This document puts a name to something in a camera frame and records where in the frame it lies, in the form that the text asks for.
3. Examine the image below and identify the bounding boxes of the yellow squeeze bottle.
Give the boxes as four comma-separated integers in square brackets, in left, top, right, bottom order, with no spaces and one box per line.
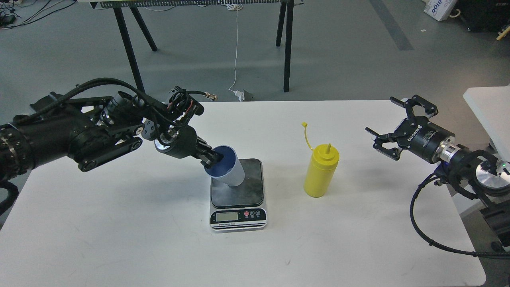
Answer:
[301,122,339,198]

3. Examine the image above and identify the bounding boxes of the power adapter on floor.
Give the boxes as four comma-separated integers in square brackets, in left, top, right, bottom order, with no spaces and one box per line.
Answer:
[234,90,254,102]

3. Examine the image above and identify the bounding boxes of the blue plastic cup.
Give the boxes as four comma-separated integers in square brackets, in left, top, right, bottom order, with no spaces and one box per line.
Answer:
[204,145,245,187]

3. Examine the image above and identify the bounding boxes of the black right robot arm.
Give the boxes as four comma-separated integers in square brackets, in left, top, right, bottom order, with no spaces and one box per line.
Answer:
[366,95,510,259]

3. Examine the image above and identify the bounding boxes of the black trestle table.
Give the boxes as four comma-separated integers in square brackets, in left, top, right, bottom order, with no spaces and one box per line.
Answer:
[78,0,303,94]

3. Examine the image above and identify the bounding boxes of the white cardboard box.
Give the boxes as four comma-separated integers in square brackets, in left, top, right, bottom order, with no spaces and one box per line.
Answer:
[423,0,458,22]

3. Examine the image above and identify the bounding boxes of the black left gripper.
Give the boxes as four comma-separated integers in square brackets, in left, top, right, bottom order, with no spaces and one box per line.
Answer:
[154,126,224,169]

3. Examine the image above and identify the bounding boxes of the white hanging cable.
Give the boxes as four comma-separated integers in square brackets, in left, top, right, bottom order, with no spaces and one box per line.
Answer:
[228,4,243,96]

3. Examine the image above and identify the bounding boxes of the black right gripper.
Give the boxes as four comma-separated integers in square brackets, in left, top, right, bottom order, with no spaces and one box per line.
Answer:
[365,95,456,164]

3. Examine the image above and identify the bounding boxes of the cables on floor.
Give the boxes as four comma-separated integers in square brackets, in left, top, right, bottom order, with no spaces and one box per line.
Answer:
[0,0,76,29]

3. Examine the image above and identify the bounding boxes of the white side table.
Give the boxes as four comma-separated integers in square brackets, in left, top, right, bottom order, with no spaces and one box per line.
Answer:
[444,85,510,161]

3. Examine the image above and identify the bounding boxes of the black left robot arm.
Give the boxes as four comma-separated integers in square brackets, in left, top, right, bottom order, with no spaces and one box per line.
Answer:
[0,78,224,214]

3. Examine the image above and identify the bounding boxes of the digital kitchen scale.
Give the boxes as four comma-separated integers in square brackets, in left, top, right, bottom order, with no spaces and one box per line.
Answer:
[209,158,268,233]

